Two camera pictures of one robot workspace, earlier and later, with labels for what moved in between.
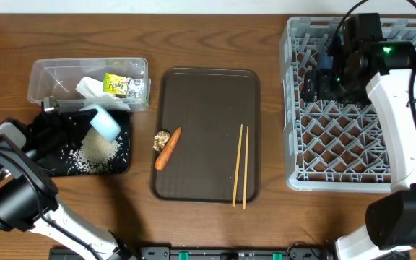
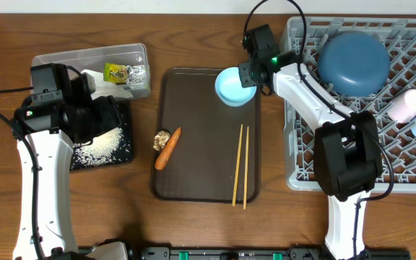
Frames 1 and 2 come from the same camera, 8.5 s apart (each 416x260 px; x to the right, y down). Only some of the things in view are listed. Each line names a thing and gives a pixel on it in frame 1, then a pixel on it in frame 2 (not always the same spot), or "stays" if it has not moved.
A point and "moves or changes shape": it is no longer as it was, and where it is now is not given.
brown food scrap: (160, 139) stays
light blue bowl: (104, 122) moves or changes shape
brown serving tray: (209, 105) stays
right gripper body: (329, 87) to (248, 74)
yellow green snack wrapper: (123, 87) to (115, 73)
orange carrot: (162, 160) stays
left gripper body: (57, 136) to (98, 118)
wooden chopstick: (245, 185) stays
